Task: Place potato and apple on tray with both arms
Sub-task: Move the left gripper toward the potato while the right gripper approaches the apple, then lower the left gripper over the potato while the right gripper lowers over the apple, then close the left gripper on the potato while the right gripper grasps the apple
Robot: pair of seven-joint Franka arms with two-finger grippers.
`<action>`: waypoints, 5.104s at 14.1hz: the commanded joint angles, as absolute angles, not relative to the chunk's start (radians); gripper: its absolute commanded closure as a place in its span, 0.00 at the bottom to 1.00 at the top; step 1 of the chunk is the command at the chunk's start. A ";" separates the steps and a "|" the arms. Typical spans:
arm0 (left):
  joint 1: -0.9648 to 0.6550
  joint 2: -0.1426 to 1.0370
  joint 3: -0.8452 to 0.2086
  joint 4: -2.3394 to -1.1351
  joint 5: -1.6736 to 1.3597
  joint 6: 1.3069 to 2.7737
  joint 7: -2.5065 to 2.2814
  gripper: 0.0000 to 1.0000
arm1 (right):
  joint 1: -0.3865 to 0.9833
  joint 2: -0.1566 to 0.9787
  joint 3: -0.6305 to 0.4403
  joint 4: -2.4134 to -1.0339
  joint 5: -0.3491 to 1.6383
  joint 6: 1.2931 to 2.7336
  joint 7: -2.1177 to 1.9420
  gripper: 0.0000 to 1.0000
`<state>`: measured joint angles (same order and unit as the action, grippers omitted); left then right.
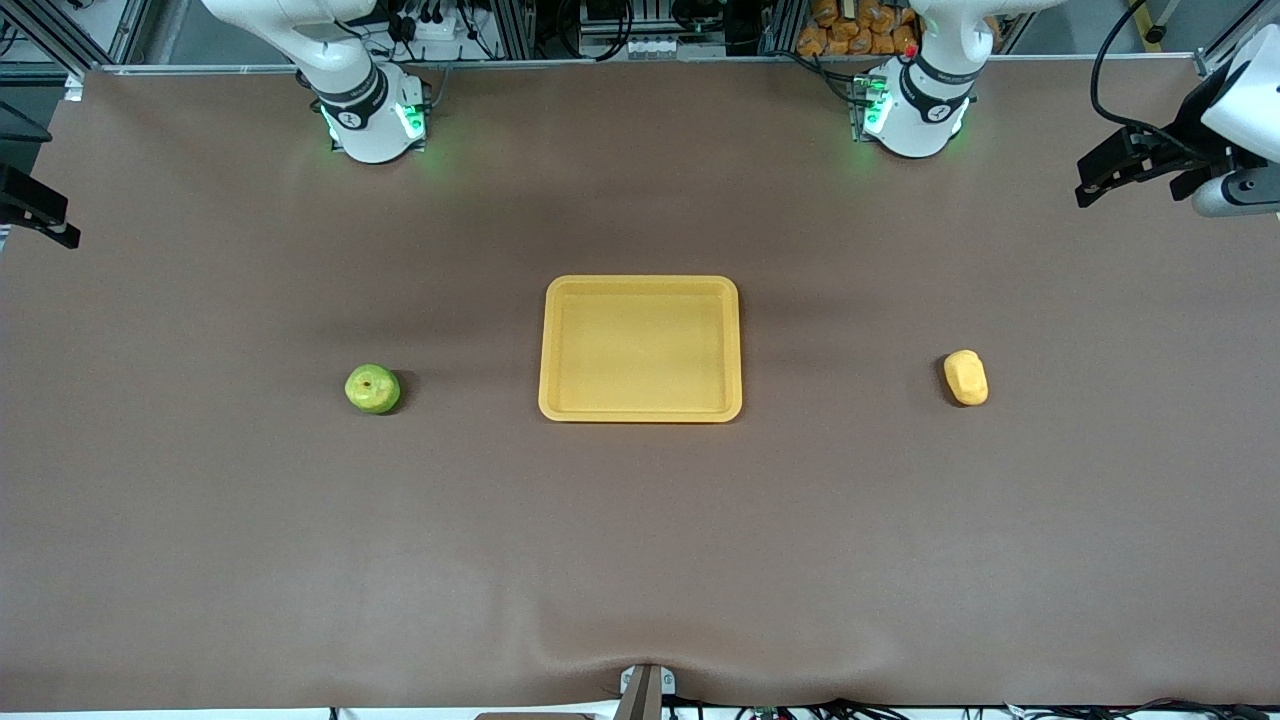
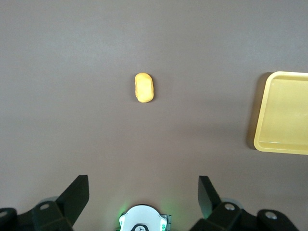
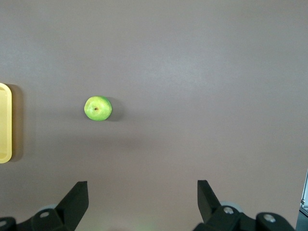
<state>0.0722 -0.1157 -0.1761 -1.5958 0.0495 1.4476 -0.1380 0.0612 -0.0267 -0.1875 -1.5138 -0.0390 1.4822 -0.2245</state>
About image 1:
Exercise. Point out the yellow plastic tray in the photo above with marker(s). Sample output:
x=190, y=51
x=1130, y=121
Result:
x=640, y=350

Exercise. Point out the yellow potato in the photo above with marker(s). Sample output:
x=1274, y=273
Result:
x=966, y=380

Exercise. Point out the green apple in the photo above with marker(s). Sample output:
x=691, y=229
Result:
x=372, y=390

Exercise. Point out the brown table mat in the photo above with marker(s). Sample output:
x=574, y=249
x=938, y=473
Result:
x=640, y=550

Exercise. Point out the white power strip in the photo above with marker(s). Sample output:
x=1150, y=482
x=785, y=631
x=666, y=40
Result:
x=432, y=28

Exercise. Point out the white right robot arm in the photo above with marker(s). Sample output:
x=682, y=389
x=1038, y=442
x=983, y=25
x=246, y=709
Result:
x=370, y=130

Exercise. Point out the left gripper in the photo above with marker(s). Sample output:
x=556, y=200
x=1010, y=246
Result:
x=1178, y=146

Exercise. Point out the orange snack packets pile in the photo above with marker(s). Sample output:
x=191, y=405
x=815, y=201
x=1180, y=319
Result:
x=855, y=30

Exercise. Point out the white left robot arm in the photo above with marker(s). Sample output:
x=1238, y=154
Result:
x=915, y=115

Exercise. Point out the metal camera stand bracket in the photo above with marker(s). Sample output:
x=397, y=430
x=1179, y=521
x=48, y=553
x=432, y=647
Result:
x=645, y=692

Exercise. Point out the grey connector box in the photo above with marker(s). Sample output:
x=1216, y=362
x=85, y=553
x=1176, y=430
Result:
x=652, y=46

